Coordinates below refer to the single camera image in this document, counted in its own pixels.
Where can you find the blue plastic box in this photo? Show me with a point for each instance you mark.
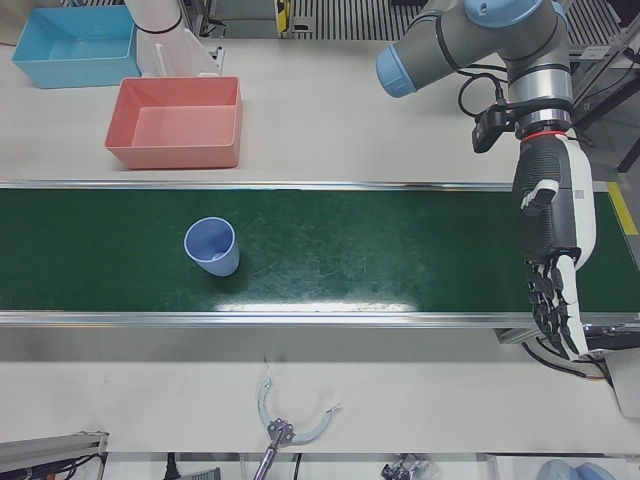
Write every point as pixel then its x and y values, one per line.
pixel 75 55

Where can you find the black tripod stand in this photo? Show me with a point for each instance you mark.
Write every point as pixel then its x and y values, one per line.
pixel 631 152

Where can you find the metal rod with arc bracket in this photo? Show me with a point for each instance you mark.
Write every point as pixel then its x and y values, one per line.
pixel 280 432

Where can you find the green belt conveyor aluminium frame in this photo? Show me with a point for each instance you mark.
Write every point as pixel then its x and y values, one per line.
pixel 350 250

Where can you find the dark grey finned box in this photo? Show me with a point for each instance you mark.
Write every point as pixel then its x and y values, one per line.
pixel 205 475

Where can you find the light blue headphones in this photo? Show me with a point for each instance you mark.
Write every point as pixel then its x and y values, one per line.
pixel 555 472

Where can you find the white column mount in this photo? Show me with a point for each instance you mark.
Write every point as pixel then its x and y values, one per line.
pixel 165 50

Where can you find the light blue plastic cup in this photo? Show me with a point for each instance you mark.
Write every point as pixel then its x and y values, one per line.
pixel 210 240

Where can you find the yellow black post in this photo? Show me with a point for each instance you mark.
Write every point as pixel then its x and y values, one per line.
pixel 282 17

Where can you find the aluminium profile post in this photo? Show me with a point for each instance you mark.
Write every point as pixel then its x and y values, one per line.
pixel 50 447

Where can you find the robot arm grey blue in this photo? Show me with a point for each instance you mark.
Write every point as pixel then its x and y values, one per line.
pixel 475 45

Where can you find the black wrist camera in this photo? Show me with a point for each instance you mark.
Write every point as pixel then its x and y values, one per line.
pixel 485 132

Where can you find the pink plastic box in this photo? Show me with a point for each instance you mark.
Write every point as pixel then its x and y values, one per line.
pixel 175 130

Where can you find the white corner bracket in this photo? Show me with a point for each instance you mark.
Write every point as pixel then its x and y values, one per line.
pixel 218 57

